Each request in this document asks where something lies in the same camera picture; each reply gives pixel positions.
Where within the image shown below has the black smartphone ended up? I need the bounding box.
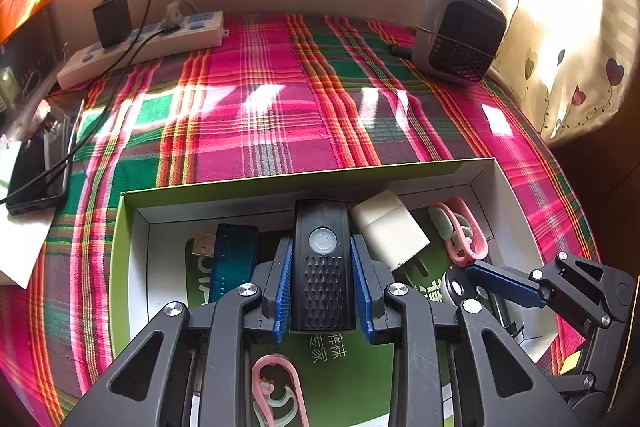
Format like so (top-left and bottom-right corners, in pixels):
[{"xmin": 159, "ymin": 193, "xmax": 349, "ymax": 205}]
[{"xmin": 5, "ymin": 134, "xmax": 71, "ymax": 215}]

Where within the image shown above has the small grey heater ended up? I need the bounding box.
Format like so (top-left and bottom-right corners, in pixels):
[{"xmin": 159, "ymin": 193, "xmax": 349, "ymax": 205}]
[{"xmin": 411, "ymin": 0, "xmax": 508, "ymax": 86}]

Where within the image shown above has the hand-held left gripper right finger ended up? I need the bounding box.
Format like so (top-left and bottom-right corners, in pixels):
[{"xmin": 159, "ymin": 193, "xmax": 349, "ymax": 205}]
[{"xmin": 349, "ymin": 234, "xmax": 576, "ymax": 427}]

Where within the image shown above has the green cardboard box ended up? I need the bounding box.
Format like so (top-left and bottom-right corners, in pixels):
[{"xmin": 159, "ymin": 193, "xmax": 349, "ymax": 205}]
[{"xmin": 112, "ymin": 158, "xmax": 556, "ymax": 427}]

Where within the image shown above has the glass tank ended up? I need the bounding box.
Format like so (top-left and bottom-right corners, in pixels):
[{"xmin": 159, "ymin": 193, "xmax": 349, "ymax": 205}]
[{"xmin": 0, "ymin": 4, "xmax": 66, "ymax": 108}]

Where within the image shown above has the white paper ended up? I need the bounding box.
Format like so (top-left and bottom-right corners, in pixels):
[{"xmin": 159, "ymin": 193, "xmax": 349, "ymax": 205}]
[{"xmin": 0, "ymin": 134, "xmax": 56, "ymax": 290}]

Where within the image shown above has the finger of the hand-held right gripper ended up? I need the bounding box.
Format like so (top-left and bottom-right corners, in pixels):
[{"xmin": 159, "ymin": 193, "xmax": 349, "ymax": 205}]
[
  {"xmin": 547, "ymin": 314, "xmax": 640, "ymax": 410},
  {"xmin": 467, "ymin": 252, "xmax": 637, "ymax": 335}
]

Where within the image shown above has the white charger plug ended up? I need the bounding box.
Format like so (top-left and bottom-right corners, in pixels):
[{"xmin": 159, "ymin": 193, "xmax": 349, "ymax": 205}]
[{"xmin": 348, "ymin": 189, "xmax": 432, "ymax": 280}]

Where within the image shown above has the plaid blanket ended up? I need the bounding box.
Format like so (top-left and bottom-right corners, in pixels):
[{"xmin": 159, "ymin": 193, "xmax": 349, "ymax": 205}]
[{"xmin": 0, "ymin": 12, "xmax": 601, "ymax": 427}]

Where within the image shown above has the white power strip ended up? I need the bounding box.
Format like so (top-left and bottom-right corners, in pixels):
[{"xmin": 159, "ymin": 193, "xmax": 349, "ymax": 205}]
[{"xmin": 56, "ymin": 9, "xmax": 224, "ymax": 90}]

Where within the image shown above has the blue USB stick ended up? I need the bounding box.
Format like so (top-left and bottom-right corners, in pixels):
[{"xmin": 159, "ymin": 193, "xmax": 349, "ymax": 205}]
[{"xmin": 190, "ymin": 223, "xmax": 261, "ymax": 308}]

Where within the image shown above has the pink cable clip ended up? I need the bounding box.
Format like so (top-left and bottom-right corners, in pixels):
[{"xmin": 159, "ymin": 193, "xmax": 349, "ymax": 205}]
[
  {"xmin": 427, "ymin": 196, "xmax": 490, "ymax": 267},
  {"xmin": 250, "ymin": 353, "xmax": 312, "ymax": 427}
]

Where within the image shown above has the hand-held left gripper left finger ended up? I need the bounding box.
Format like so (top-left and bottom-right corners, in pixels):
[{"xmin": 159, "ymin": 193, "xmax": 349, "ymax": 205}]
[{"xmin": 62, "ymin": 237, "xmax": 294, "ymax": 427}]

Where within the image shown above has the orange box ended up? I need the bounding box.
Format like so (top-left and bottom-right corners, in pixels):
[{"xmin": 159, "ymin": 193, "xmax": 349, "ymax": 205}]
[{"xmin": 0, "ymin": 0, "xmax": 53, "ymax": 45}]

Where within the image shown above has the heart print curtain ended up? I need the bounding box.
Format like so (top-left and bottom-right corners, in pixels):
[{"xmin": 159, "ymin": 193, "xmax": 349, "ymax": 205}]
[{"xmin": 490, "ymin": 0, "xmax": 631, "ymax": 148}]

